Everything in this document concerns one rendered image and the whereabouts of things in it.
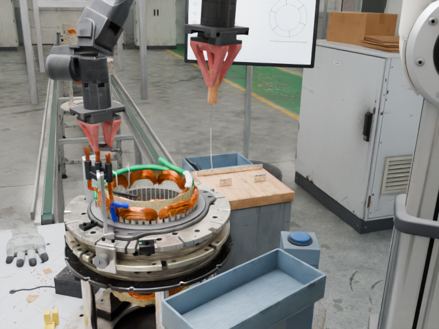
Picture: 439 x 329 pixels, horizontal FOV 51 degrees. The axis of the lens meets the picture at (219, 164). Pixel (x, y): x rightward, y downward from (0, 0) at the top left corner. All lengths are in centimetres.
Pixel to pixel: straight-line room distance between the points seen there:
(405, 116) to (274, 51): 146
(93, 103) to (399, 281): 66
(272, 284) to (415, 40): 45
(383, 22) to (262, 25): 178
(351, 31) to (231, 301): 293
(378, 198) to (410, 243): 247
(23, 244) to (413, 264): 106
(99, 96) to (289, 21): 105
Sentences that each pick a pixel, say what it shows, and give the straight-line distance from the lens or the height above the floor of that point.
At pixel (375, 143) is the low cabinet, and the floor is 65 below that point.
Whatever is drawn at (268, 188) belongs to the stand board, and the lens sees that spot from 109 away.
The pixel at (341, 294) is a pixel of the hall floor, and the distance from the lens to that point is 265.
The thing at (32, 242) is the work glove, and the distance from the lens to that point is 146.
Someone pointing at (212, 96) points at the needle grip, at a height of 132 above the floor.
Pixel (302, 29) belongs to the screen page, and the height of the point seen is 138.
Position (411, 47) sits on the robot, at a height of 143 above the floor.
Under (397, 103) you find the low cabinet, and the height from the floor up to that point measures 90.
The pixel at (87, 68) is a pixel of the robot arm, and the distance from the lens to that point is 98.
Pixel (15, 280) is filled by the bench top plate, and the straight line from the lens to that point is 134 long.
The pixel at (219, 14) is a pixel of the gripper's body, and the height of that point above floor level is 146.
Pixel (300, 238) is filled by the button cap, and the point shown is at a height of 104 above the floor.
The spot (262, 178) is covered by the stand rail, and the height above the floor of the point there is 107.
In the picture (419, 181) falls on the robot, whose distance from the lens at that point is 74.
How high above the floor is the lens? 148
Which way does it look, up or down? 20 degrees down
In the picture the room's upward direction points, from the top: 1 degrees clockwise
